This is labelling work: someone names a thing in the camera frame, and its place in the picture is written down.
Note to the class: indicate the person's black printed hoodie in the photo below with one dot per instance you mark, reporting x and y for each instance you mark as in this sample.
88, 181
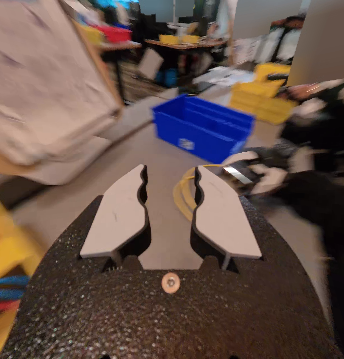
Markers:
300, 131

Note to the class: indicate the white papers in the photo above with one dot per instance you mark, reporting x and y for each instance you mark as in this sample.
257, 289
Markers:
225, 75

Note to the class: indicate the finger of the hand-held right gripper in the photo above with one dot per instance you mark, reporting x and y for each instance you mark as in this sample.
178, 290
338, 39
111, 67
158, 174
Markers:
242, 157
272, 179

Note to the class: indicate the yellow plastic bin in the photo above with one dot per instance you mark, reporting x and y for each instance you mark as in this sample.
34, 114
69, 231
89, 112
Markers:
261, 101
271, 71
9, 246

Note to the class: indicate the person's right forearm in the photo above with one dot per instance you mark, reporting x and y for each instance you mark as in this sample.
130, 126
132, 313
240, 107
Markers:
323, 202

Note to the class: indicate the grey desk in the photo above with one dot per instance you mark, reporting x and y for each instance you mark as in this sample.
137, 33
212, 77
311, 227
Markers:
166, 157

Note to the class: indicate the beige cloth cover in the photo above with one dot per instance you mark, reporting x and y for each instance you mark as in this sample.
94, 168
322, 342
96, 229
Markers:
43, 89

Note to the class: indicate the wooden table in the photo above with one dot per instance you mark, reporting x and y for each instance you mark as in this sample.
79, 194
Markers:
186, 45

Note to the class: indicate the small yellow bin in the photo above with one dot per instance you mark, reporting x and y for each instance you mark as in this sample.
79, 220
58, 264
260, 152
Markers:
169, 39
191, 39

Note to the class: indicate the blue plastic bin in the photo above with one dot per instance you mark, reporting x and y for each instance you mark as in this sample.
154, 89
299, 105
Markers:
200, 134

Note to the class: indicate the grey box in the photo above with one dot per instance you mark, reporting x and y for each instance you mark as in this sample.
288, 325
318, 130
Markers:
151, 64

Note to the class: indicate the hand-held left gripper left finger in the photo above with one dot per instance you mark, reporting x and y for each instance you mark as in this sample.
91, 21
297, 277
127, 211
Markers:
118, 213

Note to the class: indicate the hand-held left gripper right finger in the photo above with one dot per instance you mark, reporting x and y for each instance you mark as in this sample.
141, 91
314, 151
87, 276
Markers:
225, 218

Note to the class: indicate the red plastic bin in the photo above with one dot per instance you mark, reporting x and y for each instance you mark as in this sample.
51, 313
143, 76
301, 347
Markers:
116, 33

